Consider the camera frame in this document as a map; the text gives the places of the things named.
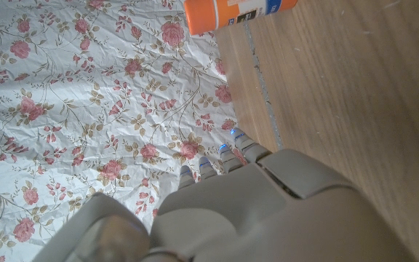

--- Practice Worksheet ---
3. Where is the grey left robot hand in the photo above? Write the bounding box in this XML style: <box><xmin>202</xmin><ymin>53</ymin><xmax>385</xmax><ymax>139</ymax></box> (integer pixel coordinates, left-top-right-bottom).
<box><xmin>31</xmin><ymin>127</ymin><xmax>419</xmax><ymax>262</ymax></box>

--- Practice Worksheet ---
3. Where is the orange capped glue stick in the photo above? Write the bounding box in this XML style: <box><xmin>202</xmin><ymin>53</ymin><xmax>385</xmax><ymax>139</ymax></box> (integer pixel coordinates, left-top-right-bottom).
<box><xmin>183</xmin><ymin>0</ymin><xmax>299</xmax><ymax>36</ymax></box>

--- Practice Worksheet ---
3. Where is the floral backdrop cloth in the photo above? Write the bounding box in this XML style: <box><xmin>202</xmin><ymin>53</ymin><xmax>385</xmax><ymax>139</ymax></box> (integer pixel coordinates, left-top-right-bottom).
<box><xmin>0</xmin><ymin>0</ymin><xmax>249</xmax><ymax>262</ymax></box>

